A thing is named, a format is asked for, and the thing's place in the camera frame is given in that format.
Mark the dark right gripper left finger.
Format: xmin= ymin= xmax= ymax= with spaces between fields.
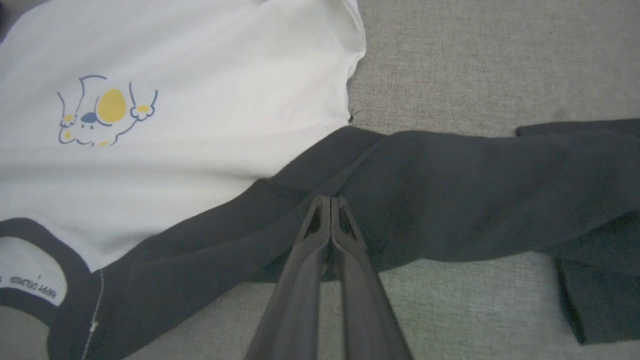
xmin=244 ymin=195 xmax=332 ymax=360

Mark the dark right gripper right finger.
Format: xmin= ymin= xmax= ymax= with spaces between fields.
xmin=331 ymin=196 xmax=415 ymax=360

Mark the white and navy raglan shirt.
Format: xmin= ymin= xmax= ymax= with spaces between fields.
xmin=0 ymin=0 xmax=640 ymax=360

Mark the white shirt with black sleeves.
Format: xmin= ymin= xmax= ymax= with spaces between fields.
xmin=0 ymin=0 xmax=640 ymax=360

